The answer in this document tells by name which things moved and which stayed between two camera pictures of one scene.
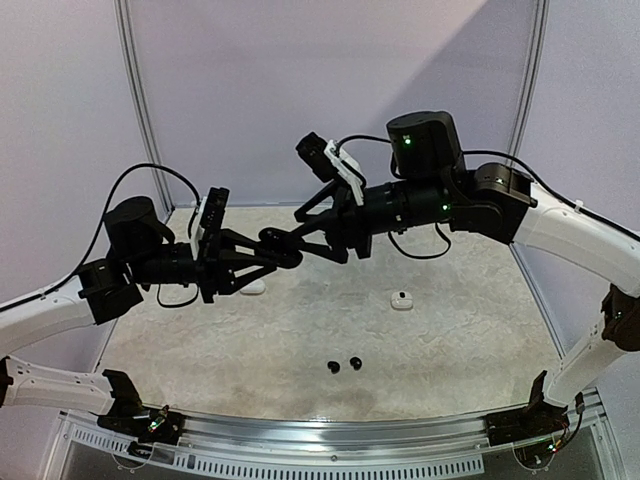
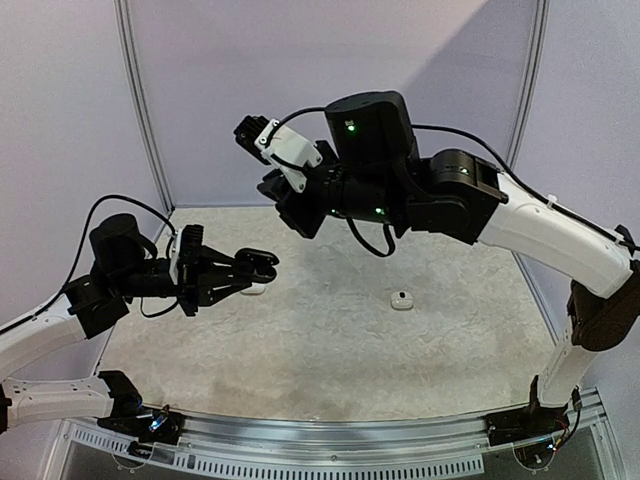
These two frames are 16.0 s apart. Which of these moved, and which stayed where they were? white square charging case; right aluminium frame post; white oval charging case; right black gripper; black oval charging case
Moved: black oval charging case; right black gripper
Stayed: white square charging case; right aluminium frame post; white oval charging case
